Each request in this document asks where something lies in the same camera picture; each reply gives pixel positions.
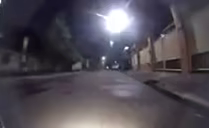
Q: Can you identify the vehicle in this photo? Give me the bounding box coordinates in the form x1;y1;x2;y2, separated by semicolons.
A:
109;62;122;71

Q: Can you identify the dark wet asphalt road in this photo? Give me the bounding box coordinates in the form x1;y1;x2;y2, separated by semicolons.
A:
0;69;209;128

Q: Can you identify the bright street lamp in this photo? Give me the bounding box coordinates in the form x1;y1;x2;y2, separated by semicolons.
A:
95;8;131;34

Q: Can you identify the paved sidewalk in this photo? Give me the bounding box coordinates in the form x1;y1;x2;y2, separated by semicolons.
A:
122;69;209;112

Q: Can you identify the pole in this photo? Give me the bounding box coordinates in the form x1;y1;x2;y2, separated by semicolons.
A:
21;35;30;73

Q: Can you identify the pale wall with pillars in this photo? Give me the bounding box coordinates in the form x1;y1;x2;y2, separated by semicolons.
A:
129;4;209;74

